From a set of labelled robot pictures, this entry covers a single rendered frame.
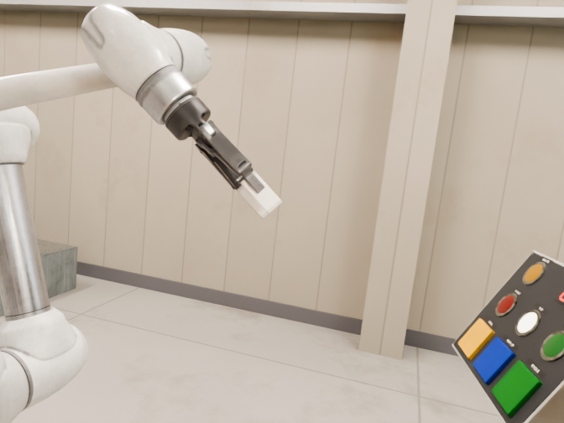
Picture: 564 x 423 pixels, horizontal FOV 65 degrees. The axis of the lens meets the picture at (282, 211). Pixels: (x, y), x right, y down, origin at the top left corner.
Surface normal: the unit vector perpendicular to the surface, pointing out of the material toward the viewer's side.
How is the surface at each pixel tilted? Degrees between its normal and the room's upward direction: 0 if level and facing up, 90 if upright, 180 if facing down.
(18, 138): 78
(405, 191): 90
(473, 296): 90
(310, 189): 90
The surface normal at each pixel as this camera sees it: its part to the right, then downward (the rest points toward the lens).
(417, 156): -0.28, 0.11
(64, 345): 0.93, -0.22
